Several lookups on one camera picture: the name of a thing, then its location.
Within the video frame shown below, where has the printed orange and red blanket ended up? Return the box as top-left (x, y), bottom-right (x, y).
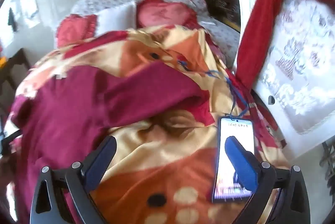
top-left (5, 25), bottom-right (288, 224)

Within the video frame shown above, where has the red hanging cloth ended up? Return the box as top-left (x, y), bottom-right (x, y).
top-left (236, 0), bottom-right (335, 90)

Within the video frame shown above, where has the blue lanyard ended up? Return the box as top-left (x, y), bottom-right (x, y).
top-left (178, 59), bottom-right (249, 120)

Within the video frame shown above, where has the white chair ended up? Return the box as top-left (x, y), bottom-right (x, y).
top-left (233, 0), bottom-right (335, 159)

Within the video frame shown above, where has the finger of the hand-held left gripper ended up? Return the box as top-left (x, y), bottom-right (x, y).
top-left (0, 131), bottom-right (23, 156)

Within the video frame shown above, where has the dark wooden side table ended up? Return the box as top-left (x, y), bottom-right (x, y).
top-left (0, 48), bottom-right (32, 109)

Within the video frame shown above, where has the small red heart pillow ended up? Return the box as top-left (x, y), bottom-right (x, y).
top-left (79, 14), bottom-right (98, 36)
top-left (56, 16), bottom-right (91, 48)

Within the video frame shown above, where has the smartphone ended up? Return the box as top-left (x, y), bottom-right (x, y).
top-left (211, 116), bottom-right (255, 204)

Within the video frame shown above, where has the dark metal stand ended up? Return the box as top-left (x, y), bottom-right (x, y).
top-left (319, 140), bottom-right (335, 183)

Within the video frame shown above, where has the large red heart pillow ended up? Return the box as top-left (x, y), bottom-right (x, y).
top-left (136, 0), bottom-right (207, 31)

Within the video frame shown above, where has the window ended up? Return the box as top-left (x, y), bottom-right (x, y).
top-left (10, 0), bottom-right (61, 28)

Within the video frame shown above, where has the dark carved wooden cabinet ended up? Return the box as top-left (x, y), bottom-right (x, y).
top-left (203, 0), bottom-right (241, 31)

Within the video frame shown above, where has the white lace cloth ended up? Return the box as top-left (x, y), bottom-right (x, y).
top-left (255, 0), bottom-right (335, 135)

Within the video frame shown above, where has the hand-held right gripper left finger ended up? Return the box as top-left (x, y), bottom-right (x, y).
top-left (30, 136), bottom-right (117, 224)

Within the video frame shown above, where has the maroon shirt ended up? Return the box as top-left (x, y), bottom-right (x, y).
top-left (10, 60), bottom-right (212, 224)

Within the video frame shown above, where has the dark hanging garment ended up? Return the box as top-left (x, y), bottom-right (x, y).
top-left (7, 8), bottom-right (17, 31)

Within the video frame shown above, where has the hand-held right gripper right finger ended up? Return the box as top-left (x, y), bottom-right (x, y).
top-left (224, 136), bottom-right (312, 224)

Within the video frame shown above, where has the white pillow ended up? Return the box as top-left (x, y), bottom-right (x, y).
top-left (97, 1), bottom-right (138, 33)

